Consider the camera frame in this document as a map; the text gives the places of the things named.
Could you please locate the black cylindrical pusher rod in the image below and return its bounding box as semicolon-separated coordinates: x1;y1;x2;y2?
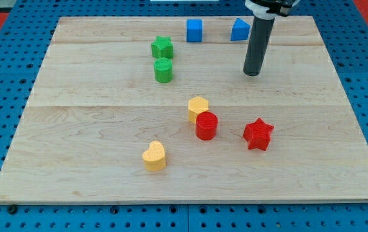
243;17;275;76

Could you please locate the blue cube block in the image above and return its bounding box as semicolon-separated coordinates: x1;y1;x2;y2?
186;19;203;43

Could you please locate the red star block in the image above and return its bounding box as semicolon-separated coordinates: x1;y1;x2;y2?
243;118;275;151

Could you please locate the green star block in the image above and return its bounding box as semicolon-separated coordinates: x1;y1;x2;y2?
151;36;173;59

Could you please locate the yellow heart block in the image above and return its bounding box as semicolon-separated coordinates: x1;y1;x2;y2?
142;140;166;171

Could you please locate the yellow hexagon block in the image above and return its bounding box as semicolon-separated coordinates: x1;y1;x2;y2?
188;96;209;124

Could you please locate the wooden board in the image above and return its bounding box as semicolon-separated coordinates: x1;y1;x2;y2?
0;16;368;205

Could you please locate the blue triangle block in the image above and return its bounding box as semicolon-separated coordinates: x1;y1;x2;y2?
230;18;251;41

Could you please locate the green cylinder block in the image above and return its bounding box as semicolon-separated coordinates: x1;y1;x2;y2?
153;57;173;83

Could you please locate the red cylinder block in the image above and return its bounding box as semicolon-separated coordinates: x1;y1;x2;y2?
195;111;218;140

